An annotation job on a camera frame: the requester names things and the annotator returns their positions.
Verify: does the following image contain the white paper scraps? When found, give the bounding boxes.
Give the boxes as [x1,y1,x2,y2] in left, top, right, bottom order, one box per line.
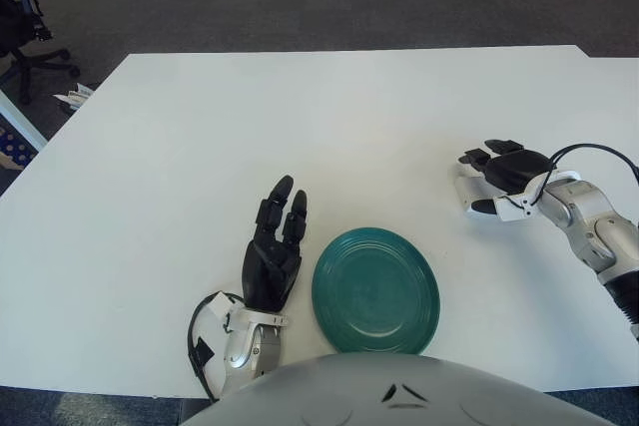
[52,82,96,111]

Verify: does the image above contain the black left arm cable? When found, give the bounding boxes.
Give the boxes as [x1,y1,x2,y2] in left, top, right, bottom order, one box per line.
[187,289,231,403]

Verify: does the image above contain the white desk edge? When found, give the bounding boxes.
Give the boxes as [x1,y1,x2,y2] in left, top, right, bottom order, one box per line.
[0,91,49,151]

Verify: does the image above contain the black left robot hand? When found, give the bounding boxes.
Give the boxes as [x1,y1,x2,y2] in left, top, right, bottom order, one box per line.
[241,175,309,312]

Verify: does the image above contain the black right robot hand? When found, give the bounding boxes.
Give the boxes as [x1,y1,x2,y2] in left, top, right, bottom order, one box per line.
[461,138,558,217]

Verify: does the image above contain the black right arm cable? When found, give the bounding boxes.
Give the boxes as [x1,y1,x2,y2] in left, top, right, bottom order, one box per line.
[546,144,639,183]

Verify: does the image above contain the blue dotted patterned panel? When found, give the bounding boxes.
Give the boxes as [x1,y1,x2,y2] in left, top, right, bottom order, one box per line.
[0,121,36,168]

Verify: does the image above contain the grey robot torso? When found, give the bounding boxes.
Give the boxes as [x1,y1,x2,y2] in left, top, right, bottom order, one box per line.
[179,353,613,426]

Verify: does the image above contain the black office chair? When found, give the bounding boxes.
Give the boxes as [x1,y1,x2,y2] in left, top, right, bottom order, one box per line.
[0,0,81,106]

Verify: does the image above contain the green ceramic plate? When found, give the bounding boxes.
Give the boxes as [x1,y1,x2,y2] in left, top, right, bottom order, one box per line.
[312,226,441,355]

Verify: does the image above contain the white charger block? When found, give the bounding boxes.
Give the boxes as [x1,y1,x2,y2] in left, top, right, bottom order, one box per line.
[454,159,500,220]

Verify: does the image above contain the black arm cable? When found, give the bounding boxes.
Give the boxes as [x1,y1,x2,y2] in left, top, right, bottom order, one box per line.
[546,144,639,183]
[187,289,231,403]

